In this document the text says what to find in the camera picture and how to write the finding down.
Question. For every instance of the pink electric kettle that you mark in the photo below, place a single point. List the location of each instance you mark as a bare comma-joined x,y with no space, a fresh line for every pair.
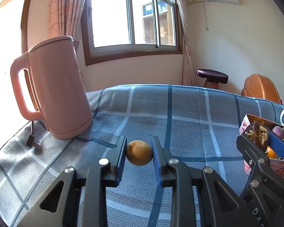
59,87

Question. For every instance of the black kettle power plug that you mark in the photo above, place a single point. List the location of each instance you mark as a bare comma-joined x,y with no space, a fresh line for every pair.
33,143

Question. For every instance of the pink tin box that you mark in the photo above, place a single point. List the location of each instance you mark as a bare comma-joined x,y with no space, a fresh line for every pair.
281,170

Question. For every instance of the pink floral curtain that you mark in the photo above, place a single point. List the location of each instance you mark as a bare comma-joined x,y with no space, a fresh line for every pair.
66,9
188,63

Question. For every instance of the white wall pipe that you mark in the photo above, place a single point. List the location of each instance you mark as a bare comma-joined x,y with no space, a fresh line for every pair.
206,16

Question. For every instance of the blue grey plaid tablecloth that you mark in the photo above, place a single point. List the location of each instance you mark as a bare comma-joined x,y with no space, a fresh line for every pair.
191,111

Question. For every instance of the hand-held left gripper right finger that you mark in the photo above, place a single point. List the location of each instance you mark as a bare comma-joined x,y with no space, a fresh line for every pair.
156,163

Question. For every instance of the large dark water chestnut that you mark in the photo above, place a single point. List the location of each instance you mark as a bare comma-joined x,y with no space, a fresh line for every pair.
258,134

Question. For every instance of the brown wooden door frame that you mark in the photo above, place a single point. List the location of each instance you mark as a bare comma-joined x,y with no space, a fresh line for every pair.
26,28

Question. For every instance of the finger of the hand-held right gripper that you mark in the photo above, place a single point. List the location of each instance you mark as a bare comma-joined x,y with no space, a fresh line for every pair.
258,167
277,144

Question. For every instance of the brown framed sliding window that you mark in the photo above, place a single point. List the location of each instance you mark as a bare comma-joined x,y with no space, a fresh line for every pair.
108,16

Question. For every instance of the orange leather armchair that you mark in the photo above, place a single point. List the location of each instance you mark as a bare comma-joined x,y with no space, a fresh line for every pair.
260,87

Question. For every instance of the round stool purple cushion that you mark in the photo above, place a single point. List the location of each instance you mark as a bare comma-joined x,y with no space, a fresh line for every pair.
211,75

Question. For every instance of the purple turnip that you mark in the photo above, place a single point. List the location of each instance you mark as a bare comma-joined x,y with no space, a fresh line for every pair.
277,131

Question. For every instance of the brown longan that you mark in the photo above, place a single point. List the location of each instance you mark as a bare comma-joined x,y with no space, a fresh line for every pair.
139,152

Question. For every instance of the large orange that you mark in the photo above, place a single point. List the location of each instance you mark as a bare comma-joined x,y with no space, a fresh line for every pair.
272,153

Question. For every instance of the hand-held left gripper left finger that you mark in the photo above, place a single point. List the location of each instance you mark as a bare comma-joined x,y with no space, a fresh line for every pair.
122,160

